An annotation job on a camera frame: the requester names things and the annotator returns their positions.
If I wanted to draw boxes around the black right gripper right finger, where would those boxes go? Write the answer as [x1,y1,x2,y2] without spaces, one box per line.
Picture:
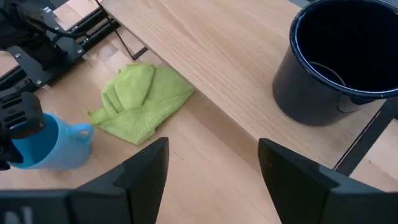
[257,138,398,224]

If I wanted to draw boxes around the dark navy mug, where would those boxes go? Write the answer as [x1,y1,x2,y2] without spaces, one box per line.
[272,0,398,127]

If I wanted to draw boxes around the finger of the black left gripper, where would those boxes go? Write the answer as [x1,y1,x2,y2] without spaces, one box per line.
[0,90,45,140]
[0,136,24,172]

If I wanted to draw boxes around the green microfibre cloth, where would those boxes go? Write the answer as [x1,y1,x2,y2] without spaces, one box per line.
[88,63,196,146]

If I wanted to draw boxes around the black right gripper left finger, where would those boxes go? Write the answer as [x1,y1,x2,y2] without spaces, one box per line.
[0,136,170,224]

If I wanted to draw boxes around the light blue plastic mug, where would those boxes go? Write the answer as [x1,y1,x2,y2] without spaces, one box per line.
[11,112,95,171]

